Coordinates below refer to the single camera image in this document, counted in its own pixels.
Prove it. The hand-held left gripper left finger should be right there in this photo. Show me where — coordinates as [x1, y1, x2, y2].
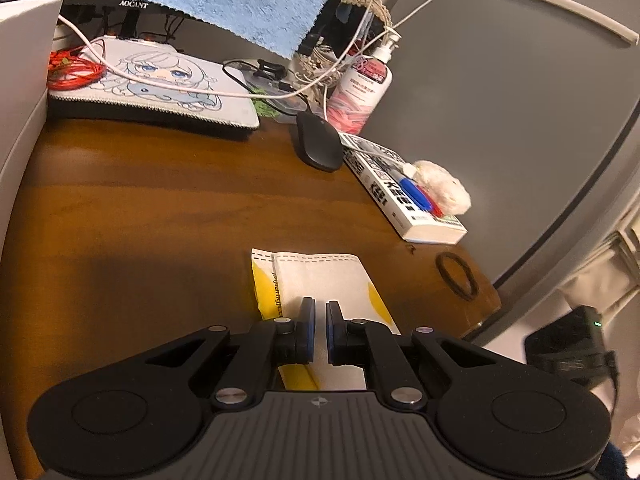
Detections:
[135, 297, 317, 408]

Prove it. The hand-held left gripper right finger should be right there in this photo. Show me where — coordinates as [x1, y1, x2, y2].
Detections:
[325, 300, 506, 406]

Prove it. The white and yellow plastic bag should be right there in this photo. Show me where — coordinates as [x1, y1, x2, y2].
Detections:
[250, 247, 401, 392]

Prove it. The dark brown hair tie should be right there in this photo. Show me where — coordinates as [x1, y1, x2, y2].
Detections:
[435, 252, 481, 302]

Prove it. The white cardboard drawer box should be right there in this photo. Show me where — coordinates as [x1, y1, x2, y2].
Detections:
[0, 0, 64, 251]

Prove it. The beige curtain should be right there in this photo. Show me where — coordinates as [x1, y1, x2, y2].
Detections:
[555, 230, 640, 321]

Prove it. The dark blue fuzzy cloth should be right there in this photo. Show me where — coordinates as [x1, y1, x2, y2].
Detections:
[599, 440, 632, 480]

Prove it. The white paperback book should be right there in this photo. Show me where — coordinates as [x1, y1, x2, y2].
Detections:
[337, 132, 468, 246]

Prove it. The blue pen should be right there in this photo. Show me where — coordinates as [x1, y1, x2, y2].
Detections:
[392, 167, 436, 211]

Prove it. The red pen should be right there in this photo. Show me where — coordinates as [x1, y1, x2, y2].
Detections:
[420, 187, 447, 219]

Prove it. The cream plush toy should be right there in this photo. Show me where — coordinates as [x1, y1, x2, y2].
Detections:
[412, 160, 472, 215]

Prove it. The black computer mouse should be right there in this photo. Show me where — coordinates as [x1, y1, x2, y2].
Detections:
[296, 110, 346, 173]

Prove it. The white pump lotion bottle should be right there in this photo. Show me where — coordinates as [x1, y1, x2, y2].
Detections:
[325, 27, 394, 133]

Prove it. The grey panel with white trim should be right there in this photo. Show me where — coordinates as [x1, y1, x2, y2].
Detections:
[350, 0, 640, 356]

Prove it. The cartoon print mouse pad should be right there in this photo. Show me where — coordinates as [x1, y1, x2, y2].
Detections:
[47, 37, 261, 136]

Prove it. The black computer monitor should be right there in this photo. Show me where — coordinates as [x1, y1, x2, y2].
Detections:
[0, 0, 386, 56]

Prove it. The black cable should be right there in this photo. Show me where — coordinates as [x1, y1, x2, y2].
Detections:
[222, 57, 311, 117]

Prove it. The red cable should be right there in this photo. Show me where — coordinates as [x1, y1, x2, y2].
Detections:
[47, 47, 108, 92]

